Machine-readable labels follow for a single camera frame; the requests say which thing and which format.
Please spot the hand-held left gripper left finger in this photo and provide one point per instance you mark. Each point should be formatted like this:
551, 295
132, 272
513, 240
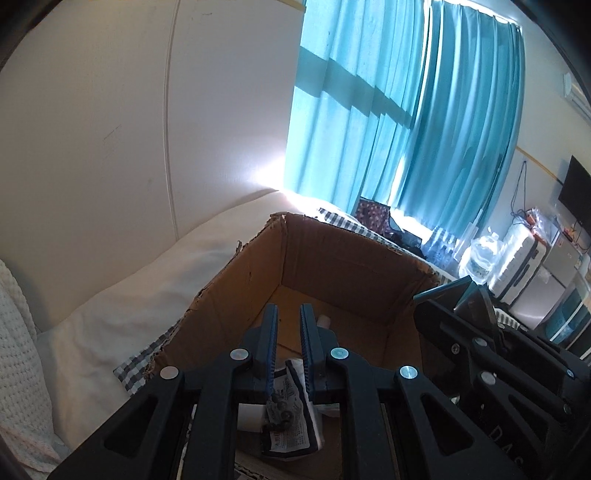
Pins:
270, 341

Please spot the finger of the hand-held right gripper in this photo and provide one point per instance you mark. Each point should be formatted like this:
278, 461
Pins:
461, 337
491, 318

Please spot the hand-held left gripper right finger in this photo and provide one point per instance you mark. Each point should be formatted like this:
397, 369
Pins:
307, 341

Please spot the brown cardboard box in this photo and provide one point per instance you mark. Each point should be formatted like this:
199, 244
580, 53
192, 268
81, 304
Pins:
332, 267

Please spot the floral tissue pack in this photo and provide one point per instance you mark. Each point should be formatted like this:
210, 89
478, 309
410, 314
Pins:
291, 429

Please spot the small white bottle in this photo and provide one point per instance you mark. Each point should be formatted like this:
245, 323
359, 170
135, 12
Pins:
324, 321

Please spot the white hard-shell suitcase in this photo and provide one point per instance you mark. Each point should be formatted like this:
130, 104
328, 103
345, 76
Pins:
517, 263

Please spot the large clear water jug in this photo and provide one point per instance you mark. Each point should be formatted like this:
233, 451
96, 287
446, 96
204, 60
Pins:
482, 256

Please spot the silver mini fridge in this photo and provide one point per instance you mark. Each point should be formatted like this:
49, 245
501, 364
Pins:
554, 281

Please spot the blue waste bin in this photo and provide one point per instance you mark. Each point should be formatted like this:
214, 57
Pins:
565, 314

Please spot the pack of water bottles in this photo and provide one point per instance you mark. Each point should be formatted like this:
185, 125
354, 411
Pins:
441, 247

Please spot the clear plastic bag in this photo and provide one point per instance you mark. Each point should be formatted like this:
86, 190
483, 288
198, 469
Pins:
542, 224

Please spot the dark floral fabric bag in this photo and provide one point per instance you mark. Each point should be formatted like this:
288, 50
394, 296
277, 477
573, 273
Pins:
371, 217

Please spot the white pillow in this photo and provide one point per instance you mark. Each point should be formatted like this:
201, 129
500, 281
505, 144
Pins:
138, 286

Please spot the teal window curtain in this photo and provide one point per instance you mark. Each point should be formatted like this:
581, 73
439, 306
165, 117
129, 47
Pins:
346, 115
461, 115

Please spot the white air conditioner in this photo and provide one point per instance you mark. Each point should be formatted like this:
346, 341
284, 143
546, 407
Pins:
579, 94

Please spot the white knit blanket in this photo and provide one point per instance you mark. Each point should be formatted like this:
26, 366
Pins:
18, 369

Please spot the black wall television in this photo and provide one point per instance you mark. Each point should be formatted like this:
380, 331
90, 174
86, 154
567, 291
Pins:
577, 189

